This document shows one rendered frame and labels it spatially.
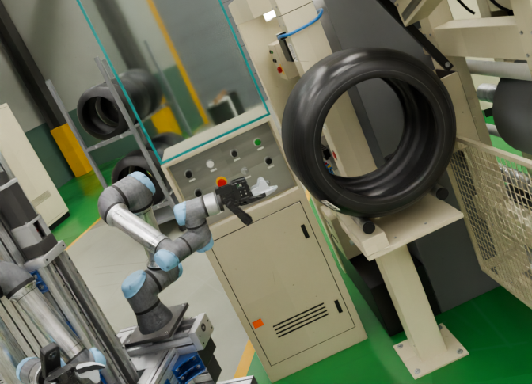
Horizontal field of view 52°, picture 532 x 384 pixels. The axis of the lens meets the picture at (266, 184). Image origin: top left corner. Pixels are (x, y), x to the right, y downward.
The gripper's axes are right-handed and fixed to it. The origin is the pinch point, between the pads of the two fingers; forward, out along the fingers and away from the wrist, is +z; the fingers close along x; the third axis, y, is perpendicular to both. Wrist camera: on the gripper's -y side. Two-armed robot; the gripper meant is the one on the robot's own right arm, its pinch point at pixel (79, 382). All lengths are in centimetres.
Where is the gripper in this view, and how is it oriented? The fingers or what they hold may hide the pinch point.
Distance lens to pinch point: 155.3
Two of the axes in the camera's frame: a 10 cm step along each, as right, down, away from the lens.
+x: -6.3, 3.6, -6.9
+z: 7.1, -0.9, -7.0
